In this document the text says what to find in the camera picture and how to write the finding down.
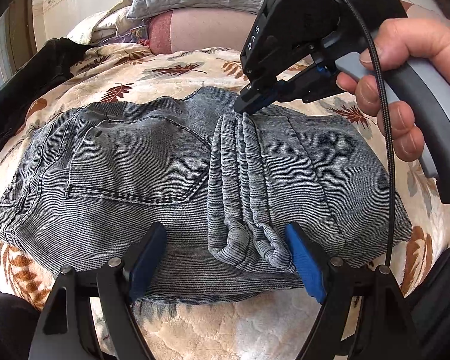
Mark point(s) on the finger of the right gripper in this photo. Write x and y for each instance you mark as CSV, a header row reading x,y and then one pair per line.
x,y
252,100

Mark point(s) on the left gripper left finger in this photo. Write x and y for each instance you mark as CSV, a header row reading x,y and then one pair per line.
x,y
122,281

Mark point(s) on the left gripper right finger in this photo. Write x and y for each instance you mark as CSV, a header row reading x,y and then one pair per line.
x,y
328,283

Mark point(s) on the grey-blue denim pants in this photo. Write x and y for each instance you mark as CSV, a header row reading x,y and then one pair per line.
x,y
224,185

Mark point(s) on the leaf-pattern fleece blanket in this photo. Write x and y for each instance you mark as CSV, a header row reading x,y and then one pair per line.
x,y
266,325

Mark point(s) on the cream quilted cloth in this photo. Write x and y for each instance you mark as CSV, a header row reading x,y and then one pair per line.
x,y
110,27

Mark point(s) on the black jacket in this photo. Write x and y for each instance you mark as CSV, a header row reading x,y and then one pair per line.
x,y
46,70

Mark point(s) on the grey black gripper handle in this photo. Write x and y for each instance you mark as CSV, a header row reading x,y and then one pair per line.
x,y
419,84

